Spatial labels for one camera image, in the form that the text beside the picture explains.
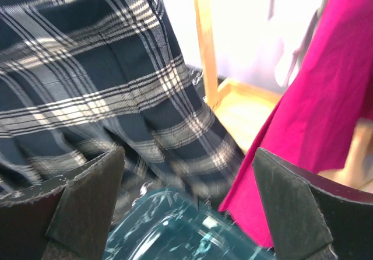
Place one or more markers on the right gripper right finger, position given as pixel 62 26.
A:
pixel 309 216

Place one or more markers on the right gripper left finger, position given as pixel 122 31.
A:
pixel 66 217

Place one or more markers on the teal transparent plastic bin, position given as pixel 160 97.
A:
pixel 166 224

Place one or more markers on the wooden clothes rack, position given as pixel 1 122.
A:
pixel 243 108

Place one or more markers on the white skirt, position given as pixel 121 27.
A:
pixel 294 23

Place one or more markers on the navy plaid skirt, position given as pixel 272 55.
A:
pixel 79 77

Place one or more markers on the magenta pleated skirt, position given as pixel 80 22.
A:
pixel 313 123

